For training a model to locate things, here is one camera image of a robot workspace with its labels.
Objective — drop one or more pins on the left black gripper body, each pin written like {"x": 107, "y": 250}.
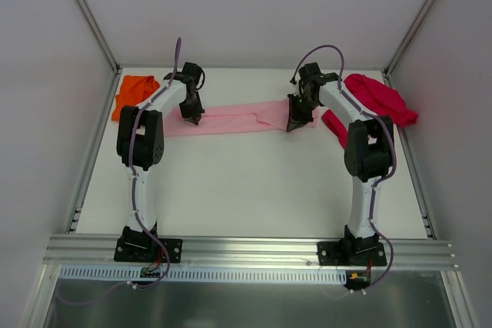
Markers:
{"x": 191, "y": 108}

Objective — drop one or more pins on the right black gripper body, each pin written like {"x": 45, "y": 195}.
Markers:
{"x": 298, "y": 104}

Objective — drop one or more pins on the light pink t shirt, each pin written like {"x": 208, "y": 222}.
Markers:
{"x": 232, "y": 119}

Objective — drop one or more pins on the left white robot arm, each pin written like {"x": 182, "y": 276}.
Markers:
{"x": 141, "y": 146}

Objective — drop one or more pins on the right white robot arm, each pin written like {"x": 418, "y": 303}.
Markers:
{"x": 369, "y": 157}

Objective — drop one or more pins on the orange t shirt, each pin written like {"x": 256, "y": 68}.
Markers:
{"x": 133, "y": 91}

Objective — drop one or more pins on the magenta t shirt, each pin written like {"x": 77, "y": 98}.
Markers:
{"x": 375, "y": 96}

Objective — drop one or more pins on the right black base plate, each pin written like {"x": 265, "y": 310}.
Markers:
{"x": 332, "y": 254}

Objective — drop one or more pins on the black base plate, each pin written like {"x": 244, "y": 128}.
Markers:
{"x": 332, "y": 254}
{"x": 128, "y": 253}

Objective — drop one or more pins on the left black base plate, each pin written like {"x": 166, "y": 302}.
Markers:
{"x": 128, "y": 253}

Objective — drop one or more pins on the aluminium mounting rail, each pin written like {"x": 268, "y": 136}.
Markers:
{"x": 248, "y": 252}

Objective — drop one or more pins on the white slotted cable duct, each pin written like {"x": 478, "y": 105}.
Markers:
{"x": 207, "y": 274}

